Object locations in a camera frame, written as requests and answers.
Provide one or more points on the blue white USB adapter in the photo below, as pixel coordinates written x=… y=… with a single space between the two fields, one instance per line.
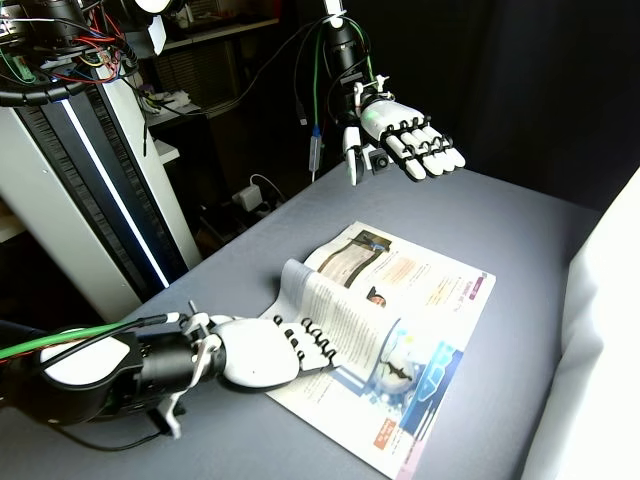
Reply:
x=315 y=152

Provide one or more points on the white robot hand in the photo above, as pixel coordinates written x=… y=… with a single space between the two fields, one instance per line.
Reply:
x=390 y=117
x=255 y=355

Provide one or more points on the grey table cloth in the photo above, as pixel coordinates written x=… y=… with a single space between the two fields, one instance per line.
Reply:
x=500 y=225

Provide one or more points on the white backdrop sheet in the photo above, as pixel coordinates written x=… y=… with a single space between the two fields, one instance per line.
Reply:
x=600 y=350

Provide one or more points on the background shelf board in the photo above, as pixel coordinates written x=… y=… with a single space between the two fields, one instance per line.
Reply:
x=225 y=32

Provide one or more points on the black curtain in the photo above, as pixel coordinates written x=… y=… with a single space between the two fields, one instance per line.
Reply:
x=525 y=75

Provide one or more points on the white paper tag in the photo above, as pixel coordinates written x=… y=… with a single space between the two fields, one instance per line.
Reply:
x=157 y=35

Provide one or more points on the white power adapter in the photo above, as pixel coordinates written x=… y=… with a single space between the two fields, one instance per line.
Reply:
x=250 y=197

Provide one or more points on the illustrated textbook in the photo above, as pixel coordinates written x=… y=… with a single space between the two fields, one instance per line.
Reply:
x=440 y=300

